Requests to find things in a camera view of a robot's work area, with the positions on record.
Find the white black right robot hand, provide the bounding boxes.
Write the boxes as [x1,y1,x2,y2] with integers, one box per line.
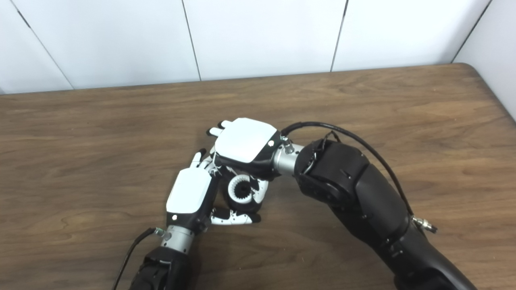
[206,118,283,206]

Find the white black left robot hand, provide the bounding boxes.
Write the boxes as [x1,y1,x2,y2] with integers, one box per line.
[166,149,262,234]

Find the white plastic ring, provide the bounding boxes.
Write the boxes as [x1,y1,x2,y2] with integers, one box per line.
[228,175,254,204]

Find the round black plastic part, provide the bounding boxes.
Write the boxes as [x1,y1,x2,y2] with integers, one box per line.
[220,167,262,214]

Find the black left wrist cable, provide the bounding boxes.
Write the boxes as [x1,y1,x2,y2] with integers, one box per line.
[112,228,166,290]

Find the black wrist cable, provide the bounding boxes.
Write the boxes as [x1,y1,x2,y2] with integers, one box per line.
[112,228,166,290]
[281,122,438,234]

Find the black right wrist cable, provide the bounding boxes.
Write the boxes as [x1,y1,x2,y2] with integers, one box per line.
[281,122,438,234]

